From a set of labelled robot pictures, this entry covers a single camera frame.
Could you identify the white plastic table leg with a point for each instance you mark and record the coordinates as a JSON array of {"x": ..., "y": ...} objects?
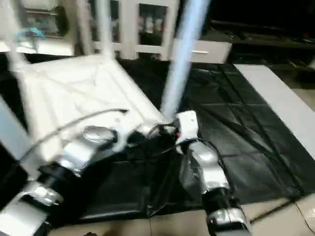
[
  {"x": 14, "y": 137},
  {"x": 105, "y": 27},
  {"x": 12, "y": 34},
  {"x": 182, "y": 59}
]

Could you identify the white plastic table top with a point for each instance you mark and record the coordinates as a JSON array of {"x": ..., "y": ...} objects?
[{"x": 83, "y": 88}]

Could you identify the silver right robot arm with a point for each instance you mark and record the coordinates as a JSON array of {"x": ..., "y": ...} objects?
[{"x": 204, "y": 167}]

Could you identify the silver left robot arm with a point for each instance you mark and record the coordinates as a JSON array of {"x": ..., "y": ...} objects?
[{"x": 86, "y": 147}]

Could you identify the black work mat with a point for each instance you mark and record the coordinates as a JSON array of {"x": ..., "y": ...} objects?
[{"x": 236, "y": 123}]

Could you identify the white drawer unit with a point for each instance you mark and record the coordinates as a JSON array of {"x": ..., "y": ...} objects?
[{"x": 206, "y": 51}]

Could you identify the white glass-door cabinet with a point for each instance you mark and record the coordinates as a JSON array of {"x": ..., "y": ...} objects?
[{"x": 142, "y": 27}]

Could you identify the black metal bench leg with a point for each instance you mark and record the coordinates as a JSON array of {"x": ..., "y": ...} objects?
[{"x": 275, "y": 210}]

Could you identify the blue grey floor appliance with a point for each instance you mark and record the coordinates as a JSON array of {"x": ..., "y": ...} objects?
[{"x": 42, "y": 24}]

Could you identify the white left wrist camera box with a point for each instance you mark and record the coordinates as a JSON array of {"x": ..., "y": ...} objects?
[{"x": 129, "y": 132}]

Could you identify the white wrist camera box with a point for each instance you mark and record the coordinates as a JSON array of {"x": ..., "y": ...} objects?
[
  {"x": 187, "y": 125},
  {"x": 129, "y": 132}
]

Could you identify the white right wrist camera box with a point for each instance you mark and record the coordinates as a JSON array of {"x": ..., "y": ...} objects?
[{"x": 187, "y": 125}]

